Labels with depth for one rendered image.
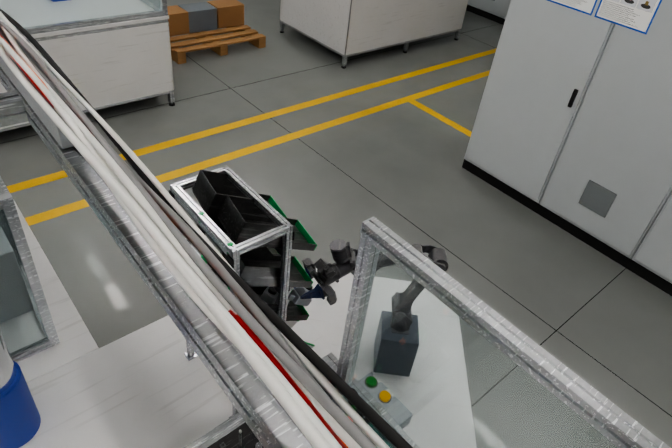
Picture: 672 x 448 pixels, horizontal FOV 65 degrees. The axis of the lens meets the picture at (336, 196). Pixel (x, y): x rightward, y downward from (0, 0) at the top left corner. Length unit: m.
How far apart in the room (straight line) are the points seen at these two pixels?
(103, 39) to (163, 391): 3.58
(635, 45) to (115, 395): 3.56
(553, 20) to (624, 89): 0.70
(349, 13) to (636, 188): 3.68
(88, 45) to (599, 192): 4.26
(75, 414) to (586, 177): 3.65
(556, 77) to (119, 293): 3.39
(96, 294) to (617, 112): 3.66
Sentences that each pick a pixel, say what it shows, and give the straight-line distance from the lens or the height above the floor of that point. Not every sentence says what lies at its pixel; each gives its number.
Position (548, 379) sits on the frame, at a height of 1.97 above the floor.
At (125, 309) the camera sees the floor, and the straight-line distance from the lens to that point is 3.53.
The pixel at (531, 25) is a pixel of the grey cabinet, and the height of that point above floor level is 1.42.
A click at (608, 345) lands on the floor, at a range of 3.93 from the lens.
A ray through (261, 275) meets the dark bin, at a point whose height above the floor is 1.47.
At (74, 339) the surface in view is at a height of 0.86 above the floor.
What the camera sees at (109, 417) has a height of 0.86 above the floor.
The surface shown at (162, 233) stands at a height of 2.18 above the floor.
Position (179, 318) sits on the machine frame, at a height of 2.08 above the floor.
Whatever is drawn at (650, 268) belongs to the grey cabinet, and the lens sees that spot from 4.50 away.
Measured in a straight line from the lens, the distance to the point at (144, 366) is 2.17.
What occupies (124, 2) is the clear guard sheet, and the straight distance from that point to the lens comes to 5.09.
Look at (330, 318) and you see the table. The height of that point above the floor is 0.86.
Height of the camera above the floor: 2.60
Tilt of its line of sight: 37 degrees down
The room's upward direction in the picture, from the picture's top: 7 degrees clockwise
